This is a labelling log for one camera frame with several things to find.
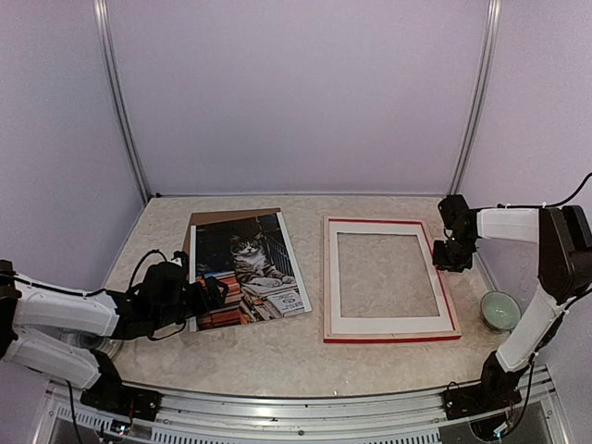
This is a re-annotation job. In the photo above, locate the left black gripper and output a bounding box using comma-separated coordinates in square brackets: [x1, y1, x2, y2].
[152, 276, 228, 331]

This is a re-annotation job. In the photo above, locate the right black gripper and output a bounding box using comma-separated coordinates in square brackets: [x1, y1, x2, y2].
[434, 232, 477, 272]

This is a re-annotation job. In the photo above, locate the cat photo print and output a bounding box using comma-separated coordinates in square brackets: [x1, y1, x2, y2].
[188, 211, 312, 331]

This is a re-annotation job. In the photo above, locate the brown backing board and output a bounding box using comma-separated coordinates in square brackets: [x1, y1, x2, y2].
[182, 207, 281, 253]

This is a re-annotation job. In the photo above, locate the white photo mat board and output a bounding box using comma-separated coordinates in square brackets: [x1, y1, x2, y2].
[326, 220, 451, 333]

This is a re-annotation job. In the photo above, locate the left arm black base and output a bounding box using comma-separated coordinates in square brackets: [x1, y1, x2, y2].
[80, 386, 163, 422]

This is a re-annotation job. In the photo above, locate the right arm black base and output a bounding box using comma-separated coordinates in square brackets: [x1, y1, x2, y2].
[441, 384, 522, 421]

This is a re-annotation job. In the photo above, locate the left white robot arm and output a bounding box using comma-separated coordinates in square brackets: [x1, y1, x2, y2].
[1, 253, 228, 412]

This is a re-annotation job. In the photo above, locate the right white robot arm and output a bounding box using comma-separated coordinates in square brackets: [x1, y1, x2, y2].
[433, 194, 591, 411]

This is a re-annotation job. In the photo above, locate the green ceramic bowl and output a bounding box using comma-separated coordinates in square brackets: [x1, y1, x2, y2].
[480, 291, 522, 332]

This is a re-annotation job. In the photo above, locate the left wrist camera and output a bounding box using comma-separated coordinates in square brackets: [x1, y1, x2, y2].
[171, 251, 189, 269]

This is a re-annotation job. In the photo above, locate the front aluminium rail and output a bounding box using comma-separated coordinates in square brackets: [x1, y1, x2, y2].
[32, 366, 574, 443]

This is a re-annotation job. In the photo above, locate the right aluminium corner post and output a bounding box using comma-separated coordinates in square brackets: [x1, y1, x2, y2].
[448, 0, 502, 194]

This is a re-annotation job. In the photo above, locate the aluminium corner post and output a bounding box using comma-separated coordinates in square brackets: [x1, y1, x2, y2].
[92, 0, 152, 205]
[448, 0, 502, 194]

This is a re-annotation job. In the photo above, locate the left aluminium corner post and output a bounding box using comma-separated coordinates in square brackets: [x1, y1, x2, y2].
[92, 0, 152, 205]

